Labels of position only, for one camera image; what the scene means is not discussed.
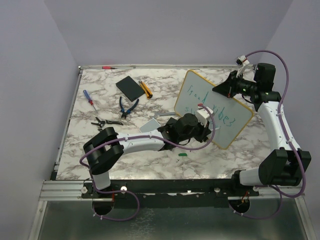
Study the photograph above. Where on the blue handled pliers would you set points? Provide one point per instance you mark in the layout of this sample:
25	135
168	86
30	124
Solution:
126	111

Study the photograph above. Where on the silver open-end wrench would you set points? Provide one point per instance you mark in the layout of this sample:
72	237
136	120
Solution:
162	114

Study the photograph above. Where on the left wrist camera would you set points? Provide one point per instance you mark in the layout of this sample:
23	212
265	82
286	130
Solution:
204	115

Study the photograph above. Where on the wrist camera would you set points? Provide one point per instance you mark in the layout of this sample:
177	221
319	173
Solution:
204	115
243	63

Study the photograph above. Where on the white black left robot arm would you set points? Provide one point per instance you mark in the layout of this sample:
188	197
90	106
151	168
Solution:
189	132

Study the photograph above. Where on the red marker on rail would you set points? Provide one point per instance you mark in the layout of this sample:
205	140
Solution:
108	68

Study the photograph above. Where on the blue red screwdriver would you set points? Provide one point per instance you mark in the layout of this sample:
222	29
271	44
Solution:
89	99

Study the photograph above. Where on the white grey rectangular eraser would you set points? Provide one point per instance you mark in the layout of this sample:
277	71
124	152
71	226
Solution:
149	126

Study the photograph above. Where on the black front mounting rail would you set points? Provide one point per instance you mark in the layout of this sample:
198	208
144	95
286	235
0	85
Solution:
184	193

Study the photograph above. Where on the yellow black utility knife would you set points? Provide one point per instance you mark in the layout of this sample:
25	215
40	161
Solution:
147	91

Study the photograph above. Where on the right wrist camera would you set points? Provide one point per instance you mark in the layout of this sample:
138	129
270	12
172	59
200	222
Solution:
243	63

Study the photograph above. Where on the small dark grey foam block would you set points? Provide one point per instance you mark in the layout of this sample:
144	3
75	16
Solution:
130	88

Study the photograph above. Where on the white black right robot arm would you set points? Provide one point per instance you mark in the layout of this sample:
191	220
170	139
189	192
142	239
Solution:
287	162

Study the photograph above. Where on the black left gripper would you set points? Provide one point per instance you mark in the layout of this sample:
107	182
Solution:
204	131

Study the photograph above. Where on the green marker cap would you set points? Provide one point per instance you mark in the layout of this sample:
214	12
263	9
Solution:
182	154

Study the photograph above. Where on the yellow framed whiteboard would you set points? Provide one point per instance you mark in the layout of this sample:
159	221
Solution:
229	114

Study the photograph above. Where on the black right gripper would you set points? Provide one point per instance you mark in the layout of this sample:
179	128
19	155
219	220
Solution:
227	88

